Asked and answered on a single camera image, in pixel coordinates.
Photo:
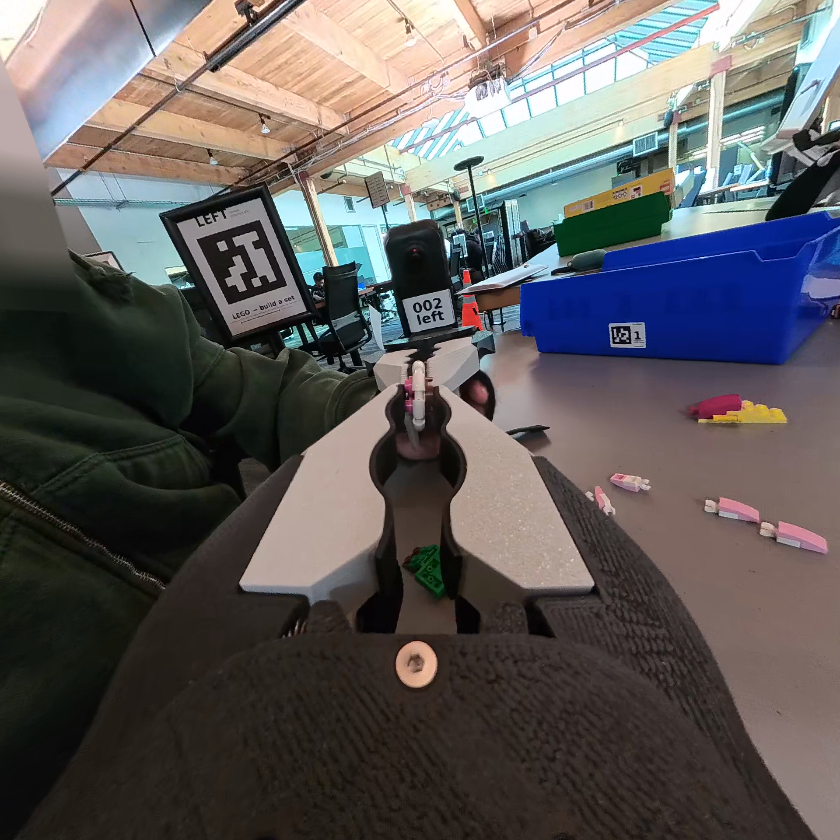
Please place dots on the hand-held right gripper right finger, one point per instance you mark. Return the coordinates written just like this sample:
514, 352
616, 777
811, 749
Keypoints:
518, 518

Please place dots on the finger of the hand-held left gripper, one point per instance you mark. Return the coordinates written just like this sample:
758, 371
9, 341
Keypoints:
456, 364
392, 371

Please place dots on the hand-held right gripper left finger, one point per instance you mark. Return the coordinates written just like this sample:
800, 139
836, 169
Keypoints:
315, 518

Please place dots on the pink and white lego piece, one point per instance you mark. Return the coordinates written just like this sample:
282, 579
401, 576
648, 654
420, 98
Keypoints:
602, 500
418, 410
732, 510
630, 482
794, 535

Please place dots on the green lego plate assembly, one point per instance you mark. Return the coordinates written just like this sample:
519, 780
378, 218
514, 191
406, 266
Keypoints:
430, 571

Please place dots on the yellow lego box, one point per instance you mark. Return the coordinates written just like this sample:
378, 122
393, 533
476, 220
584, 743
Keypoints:
617, 195

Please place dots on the yellow and magenta lego assembly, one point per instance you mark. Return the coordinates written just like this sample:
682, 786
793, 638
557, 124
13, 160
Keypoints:
754, 413

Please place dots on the person's left hand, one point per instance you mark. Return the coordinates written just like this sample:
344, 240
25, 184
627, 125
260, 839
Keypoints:
476, 394

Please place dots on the orange traffic cone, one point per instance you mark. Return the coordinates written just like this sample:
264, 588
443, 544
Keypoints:
470, 305

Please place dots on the black floor lamp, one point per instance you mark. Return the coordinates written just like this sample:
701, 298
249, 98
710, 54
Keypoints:
474, 210

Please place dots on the black office chair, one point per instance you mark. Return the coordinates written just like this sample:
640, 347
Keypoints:
344, 295

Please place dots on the black flat scrap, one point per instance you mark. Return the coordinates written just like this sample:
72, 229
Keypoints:
528, 430

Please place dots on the white paper sheets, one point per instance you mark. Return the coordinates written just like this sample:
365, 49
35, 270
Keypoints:
508, 279

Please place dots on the grey rounded object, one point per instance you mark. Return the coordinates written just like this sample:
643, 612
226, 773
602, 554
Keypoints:
587, 260

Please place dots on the framed marker sign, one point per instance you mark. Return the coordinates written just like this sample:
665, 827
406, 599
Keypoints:
239, 262

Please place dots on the ceiling projector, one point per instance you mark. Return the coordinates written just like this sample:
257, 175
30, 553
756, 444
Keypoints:
489, 93

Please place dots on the green plastic bin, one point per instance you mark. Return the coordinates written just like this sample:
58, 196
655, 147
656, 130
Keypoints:
610, 229

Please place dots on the person's green hoodie torso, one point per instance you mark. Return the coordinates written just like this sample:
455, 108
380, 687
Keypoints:
98, 459

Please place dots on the blue plastic bin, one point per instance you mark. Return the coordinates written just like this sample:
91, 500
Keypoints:
689, 295

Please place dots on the white tilted panel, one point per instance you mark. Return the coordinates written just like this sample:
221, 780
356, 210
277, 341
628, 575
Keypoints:
814, 72

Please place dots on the metal ventilation duct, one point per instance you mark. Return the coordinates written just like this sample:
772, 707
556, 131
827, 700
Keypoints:
98, 52

